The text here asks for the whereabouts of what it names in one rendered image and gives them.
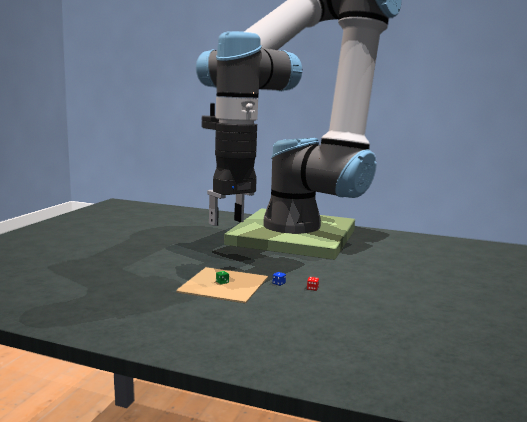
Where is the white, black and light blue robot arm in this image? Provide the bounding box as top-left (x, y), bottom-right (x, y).
top-left (196, 0), bottom-right (402, 234)

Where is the green die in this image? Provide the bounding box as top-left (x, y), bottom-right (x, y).
top-left (216, 271), bottom-right (229, 284)

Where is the blue die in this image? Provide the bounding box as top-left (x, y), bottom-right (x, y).
top-left (273, 272), bottom-right (286, 285)

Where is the red die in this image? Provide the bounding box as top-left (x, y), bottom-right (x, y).
top-left (307, 277), bottom-right (319, 291)

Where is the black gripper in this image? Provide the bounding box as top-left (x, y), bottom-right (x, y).
top-left (202, 97), bottom-right (258, 226)

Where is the orange flat mat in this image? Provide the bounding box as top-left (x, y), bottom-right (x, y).
top-left (176, 267), bottom-right (268, 303)

